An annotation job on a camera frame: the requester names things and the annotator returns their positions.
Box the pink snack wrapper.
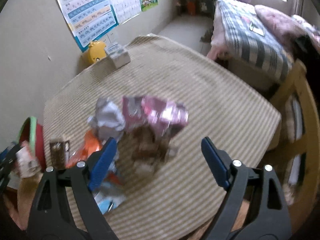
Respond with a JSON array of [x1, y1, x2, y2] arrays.
[[16, 141, 41, 178]]

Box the dark gold carton box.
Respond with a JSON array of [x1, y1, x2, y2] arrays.
[[49, 135, 70, 170]]

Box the white paper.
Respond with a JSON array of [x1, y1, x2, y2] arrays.
[[87, 97, 126, 142]]

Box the shiny pink foil bag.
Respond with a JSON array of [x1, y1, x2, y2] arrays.
[[122, 95, 189, 138]]

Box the white milk carton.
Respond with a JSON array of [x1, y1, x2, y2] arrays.
[[105, 43, 131, 68]]

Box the green red trash bin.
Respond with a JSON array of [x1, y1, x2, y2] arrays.
[[17, 116, 46, 172]]

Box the trash pile wrappers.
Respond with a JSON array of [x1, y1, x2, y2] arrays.
[[66, 125, 178, 177]]

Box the blue snack packet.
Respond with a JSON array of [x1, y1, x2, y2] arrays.
[[93, 181, 126, 215]]

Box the wooden chair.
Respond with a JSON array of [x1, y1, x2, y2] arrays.
[[266, 60, 319, 233]]

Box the checkered beige table cloth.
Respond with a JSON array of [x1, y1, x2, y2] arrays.
[[43, 35, 281, 239]]

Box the yellow duck potty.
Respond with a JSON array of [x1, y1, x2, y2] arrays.
[[87, 41, 106, 65]]

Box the bed with plaid quilt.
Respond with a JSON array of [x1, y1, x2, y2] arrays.
[[207, 0, 293, 83]]

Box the phone on bed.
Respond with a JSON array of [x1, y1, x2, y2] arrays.
[[249, 21, 265, 36]]

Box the pink pillow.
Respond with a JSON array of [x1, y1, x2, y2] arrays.
[[254, 4, 306, 54]]

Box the pinyin wall poster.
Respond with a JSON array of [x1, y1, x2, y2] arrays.
[[57, 0, 119, 52]]

